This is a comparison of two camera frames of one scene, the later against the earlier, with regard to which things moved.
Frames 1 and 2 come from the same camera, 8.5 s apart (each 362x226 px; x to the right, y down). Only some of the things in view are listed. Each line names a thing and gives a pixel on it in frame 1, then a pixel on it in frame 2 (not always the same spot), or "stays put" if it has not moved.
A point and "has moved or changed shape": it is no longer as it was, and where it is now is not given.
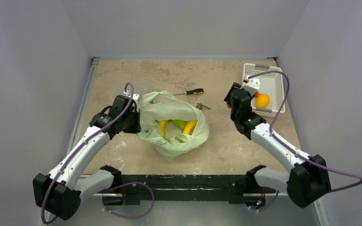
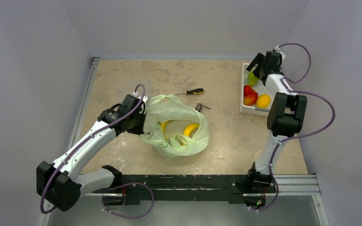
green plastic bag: (163, 105) stays put
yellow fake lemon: (262, 101) stays put
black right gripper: (234, 92) → (260, 68)
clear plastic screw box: (140, 86) stays put
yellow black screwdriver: (198, 91) stays put
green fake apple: (179, 123) has moved or changed shape
